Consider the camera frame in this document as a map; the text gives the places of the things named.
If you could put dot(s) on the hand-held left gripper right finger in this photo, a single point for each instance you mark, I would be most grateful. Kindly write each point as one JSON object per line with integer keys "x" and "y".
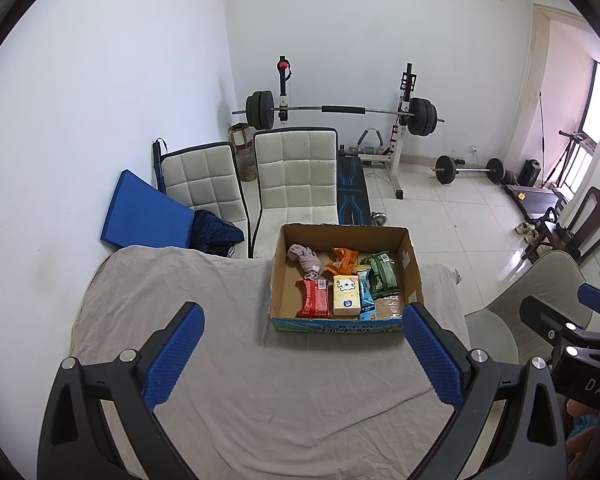
{"x": 432, "y": 355}

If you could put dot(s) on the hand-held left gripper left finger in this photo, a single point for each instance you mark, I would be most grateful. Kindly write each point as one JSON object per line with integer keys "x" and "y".
{"x": 175, "y": 355}

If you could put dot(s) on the blue tube packet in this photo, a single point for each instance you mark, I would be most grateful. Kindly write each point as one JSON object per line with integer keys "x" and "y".
{"x": 366, "y": 300}

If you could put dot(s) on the green snack packet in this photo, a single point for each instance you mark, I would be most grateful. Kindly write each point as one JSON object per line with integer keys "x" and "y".
{"x": 385, "y": 275}

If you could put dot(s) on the cardboard box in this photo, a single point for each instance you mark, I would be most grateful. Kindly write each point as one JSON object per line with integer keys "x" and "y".
{"x": 410, "y": 260}

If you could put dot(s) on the cream tissue pack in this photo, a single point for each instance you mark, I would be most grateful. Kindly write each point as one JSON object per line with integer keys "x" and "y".
{"x": 346, "y": 297}

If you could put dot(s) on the orange snack packet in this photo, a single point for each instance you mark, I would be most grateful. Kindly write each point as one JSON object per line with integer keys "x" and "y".
{"x": 345, "y": 260}

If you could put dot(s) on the red tissue packet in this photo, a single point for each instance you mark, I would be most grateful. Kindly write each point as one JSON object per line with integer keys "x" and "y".
{"x": 312, "y": 300}

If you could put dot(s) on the purple sock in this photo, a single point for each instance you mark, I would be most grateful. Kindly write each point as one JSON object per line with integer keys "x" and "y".
{"x": 307, "y": 260}

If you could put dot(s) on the grey plastic chair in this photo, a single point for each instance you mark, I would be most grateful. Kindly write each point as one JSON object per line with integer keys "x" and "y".
{"x": 545, "y": 275}

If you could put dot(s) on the grey tablecloth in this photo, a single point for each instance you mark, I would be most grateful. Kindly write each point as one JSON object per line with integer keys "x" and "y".
{"x": 230, "y": 385}

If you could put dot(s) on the brown wooden chair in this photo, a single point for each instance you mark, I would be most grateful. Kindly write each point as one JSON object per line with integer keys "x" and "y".
{"x": 595, "y": 225}

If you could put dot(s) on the white shoe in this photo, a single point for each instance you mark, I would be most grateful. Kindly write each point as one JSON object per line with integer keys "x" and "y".
{"x": 532, "y": 235}
{"x": 522, "y": 228}

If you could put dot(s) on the treadmill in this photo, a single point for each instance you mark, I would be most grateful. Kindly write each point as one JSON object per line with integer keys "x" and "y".
{"x": 535, "y": 202}

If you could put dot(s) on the dark blue clothing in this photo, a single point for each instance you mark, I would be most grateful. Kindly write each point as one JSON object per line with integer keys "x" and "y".
{"x": 215, "y": 232}

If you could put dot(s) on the black speaker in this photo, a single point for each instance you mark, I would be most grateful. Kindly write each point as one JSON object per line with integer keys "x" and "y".
{"x": 530, "y": 172}

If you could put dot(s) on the blue foam mat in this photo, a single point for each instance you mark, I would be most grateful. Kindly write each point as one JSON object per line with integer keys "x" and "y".
{"x": 140, "y": 210}

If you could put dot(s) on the white padded chair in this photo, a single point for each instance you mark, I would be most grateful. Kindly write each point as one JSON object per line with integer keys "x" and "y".
{"x": 200, "y": 180}
{"x": 295, "y": 170}

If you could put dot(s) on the short barbell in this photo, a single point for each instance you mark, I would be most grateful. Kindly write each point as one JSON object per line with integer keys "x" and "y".
{"x": 447, "y": 169}

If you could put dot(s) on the black weight bench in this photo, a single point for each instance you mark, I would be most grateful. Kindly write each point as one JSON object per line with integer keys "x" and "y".
{"x": 350, "y": 190}

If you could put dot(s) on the blue black pole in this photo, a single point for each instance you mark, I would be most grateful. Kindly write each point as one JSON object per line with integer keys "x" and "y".
{"x": 159, "y": 165}

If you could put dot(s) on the white barbell rack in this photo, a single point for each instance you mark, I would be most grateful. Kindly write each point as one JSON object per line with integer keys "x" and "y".
{"x": 397, "y": 160}

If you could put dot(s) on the grey bench leg roller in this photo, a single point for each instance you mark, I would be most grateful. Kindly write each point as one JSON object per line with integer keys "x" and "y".
{"x": 370, "y": 142}

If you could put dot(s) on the long barbell with black plates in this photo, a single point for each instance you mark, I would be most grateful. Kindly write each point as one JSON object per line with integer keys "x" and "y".
{"x": 340, "y": 109}

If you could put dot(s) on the dark chair frame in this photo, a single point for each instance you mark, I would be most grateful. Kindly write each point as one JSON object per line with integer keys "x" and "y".
{"x": 550, "y": 217}

